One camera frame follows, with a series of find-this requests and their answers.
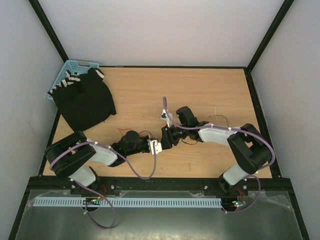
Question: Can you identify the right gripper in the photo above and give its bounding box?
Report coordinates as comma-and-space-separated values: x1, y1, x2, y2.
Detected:
160, 123, 189, 150

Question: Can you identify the red wire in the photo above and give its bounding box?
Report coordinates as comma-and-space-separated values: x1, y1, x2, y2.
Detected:
117, 127, 151, 137

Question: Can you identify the white wire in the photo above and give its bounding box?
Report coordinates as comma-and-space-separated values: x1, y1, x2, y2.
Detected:
208, 106, 226, 121

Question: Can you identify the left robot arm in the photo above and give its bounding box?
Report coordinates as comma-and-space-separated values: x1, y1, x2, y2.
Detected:
44, 130, 163, 194

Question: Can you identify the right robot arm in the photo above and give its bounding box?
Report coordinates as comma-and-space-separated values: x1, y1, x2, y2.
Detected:
160, 106, 275, 195

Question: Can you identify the striped black white cloth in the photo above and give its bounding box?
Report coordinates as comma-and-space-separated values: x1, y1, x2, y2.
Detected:
47, 68, 105, 98

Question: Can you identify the blue plastic basket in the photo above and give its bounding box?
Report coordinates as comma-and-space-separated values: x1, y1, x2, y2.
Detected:
47, 59, 100, 104

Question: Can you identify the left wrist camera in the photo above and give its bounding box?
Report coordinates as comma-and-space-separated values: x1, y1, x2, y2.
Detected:
148, 139, 163, 155

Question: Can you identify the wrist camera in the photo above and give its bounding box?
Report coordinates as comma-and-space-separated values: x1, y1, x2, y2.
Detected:
148, 139, 163, 155
159, 109, 173, 128

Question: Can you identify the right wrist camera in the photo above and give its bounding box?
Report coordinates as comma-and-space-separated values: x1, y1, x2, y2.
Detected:
159, 109, 173, 128

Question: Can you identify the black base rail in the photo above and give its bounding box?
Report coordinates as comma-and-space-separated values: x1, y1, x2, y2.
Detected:
27, 176, 251, 201

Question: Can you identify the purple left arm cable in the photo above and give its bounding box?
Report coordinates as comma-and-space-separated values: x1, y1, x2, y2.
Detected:
49, 141, 158, 229

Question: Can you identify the right rear frame post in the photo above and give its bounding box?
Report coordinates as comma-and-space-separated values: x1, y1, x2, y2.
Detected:
246, 0, 296, 72

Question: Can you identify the black enclosure frame post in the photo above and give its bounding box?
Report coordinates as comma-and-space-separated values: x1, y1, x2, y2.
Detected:
28, 0, 69, 62

